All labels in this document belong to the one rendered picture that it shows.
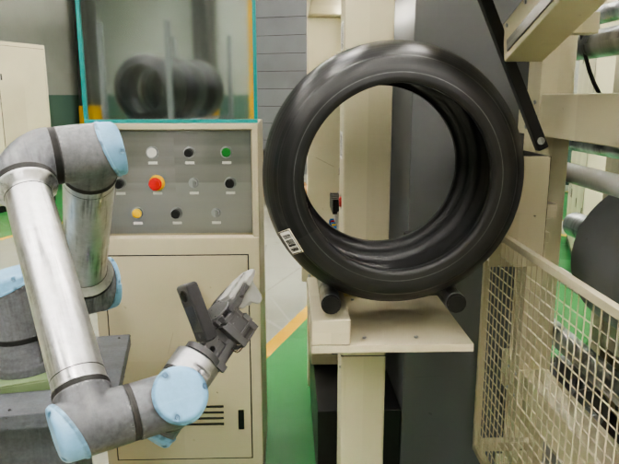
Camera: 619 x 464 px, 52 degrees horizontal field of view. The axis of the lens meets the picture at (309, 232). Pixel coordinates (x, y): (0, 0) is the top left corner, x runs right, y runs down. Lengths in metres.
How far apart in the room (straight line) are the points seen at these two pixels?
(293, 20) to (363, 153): 9.65
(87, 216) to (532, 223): 1.13
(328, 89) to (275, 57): 10.07
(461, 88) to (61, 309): 0.87
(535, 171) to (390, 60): 0.60
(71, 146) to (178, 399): 0.56
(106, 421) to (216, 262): 1.16
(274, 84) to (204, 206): 9.32
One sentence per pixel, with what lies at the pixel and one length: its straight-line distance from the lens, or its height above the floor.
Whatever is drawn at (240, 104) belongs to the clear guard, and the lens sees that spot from 2.05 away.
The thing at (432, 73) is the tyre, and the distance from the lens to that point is 1.35.
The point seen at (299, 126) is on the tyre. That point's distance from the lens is 1.32.
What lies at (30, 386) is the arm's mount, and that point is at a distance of 1.83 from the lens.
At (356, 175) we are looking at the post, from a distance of 1.71.
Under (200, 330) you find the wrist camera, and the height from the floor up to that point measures 0.92.
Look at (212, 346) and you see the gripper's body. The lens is 1.23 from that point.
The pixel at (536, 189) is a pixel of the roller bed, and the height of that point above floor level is 1.11.
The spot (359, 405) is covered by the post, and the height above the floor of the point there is 0.46.
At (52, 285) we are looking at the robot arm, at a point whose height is 1.04.
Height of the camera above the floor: 1.35
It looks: 12 degrees down
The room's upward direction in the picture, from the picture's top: straight up
